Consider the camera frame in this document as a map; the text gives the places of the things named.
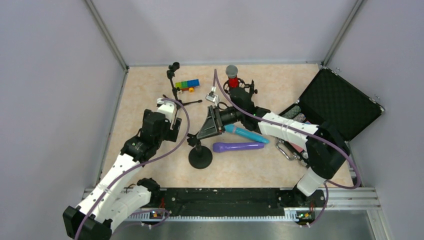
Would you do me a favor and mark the teal toy microphone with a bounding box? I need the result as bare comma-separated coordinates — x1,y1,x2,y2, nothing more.
224,124,270,144

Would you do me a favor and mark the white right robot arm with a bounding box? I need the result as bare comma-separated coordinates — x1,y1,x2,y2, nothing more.
195,87,352,197

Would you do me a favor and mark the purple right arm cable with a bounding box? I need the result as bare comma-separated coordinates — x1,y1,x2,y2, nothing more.
213,68,363,228

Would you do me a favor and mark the black poker chip case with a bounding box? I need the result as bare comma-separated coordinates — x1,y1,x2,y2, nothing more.
274,66,385,167

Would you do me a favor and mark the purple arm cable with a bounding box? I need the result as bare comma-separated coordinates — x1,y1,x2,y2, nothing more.
213,68,363,228
74,97,191,240

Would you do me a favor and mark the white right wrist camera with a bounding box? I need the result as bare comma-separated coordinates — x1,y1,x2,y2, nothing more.
205,86,220,107

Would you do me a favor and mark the black round-base mic stand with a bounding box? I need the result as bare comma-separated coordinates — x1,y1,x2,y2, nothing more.
187,133,213,170

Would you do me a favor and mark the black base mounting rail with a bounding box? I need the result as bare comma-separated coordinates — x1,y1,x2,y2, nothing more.
148,187,325,217

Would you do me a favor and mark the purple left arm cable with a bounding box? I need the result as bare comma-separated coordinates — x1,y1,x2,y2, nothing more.
74,97,191,240

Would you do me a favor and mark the black tripod mic stand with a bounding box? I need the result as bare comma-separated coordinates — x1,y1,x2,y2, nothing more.
166,62,203,106

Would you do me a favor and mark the purple toy microphone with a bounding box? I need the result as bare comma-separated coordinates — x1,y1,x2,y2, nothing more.
212,142,266,153

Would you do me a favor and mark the colourful toy brick block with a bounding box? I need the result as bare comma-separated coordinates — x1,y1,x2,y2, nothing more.
174,79,200,93

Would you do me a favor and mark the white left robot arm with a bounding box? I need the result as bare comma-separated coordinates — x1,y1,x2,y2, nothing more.
62,103,181,240

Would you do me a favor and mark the red glitter microphone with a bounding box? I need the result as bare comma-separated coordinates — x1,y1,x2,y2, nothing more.
225,65,239,90

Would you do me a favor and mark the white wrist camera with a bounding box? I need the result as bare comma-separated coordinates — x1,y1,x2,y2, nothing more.
205,86,220,107
156,98,177,124

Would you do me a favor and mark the black shock-mount tripod stand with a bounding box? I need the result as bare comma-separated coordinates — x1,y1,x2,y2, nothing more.
223,77,258,98

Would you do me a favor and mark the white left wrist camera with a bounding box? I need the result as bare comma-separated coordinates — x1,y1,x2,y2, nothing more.
156,98,177,124

